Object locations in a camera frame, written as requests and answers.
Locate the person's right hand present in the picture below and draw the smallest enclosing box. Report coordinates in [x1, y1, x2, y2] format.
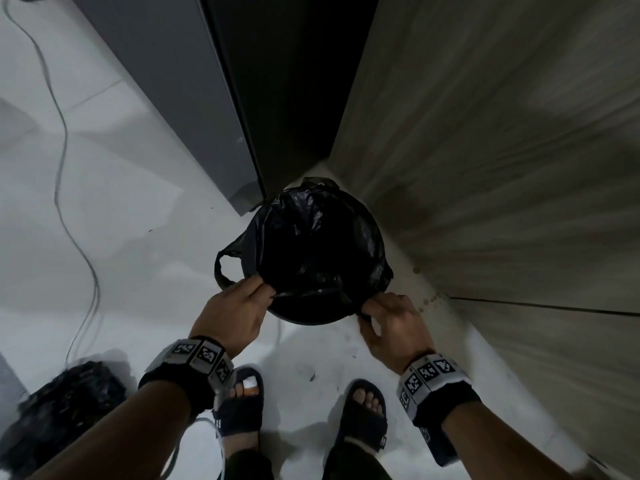
[357, 293, 437, 376]

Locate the person's left hand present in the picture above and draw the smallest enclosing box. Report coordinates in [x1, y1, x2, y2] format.
[190, 274, 277, 359]

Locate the black plastic bin liner bag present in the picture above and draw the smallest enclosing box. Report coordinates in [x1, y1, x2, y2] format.
[214, 177, 394, 320]

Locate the person's right forearm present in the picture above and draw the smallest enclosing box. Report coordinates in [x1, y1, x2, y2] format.
[442, 399, 573, 480]

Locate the person's left forearm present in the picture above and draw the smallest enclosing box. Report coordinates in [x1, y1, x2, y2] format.
[29, 379, 194, 480]

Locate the black round trash bin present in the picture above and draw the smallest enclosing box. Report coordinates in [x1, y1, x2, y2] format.
[266, 294, 362, 327]

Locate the person's left foot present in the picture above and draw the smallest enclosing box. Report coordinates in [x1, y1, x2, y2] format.
[229, 379, 260, 399]

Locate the person's foot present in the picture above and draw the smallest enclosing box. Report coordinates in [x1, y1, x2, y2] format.
[229, 379, 260, 399]
[352, 388, 385, 418]

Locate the person's right foot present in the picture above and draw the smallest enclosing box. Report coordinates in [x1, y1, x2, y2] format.
[352, 388, 385, 418]

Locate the black left wristband with markers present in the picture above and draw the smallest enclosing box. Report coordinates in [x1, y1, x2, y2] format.
[138, 336, 236, 420]

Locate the black wristband with markers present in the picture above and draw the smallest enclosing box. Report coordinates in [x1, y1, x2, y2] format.
[396, 352, 482, 468]
[138, 336, 236, 420]

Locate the black right wristband with markers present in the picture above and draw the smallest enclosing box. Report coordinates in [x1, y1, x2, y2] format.
[396, 352, 482, 468]

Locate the black right sandal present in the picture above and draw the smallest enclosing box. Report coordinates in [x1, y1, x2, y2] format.
[332, 378, 389, 454]

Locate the black sandal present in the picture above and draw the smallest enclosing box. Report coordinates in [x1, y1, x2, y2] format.
[212, 364, 265, 447]
[332, 378, 389, 454]

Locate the black left sandal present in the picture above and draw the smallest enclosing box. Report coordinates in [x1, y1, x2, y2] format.
[212, 364, 265, 447]

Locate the person's right trouser leg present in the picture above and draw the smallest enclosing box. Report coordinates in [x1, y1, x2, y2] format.
[321, 439, 392, 480]

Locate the person's trouser leg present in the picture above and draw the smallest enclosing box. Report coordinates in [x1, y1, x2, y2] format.
[321, 439, 392, 480]
[224, 446, 275, 480]

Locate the person's left trouser leg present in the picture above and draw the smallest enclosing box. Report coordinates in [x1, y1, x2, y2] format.
[224, 446, 275, 480]

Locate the wood grain cabinet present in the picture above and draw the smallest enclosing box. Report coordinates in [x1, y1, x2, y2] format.
[327, 0, 640, 480]

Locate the grey cabinet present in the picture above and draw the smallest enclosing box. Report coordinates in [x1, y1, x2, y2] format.
[69, 0, 266, 216]

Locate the filled black garbage bag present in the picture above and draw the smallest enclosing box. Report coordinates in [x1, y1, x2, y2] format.
[0, 361, 130, 480]

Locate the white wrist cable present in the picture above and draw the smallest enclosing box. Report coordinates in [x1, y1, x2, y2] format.
[159, 395, 227, 480]

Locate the grey cable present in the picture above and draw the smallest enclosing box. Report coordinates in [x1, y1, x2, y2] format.
[2, 0, 102, 366]

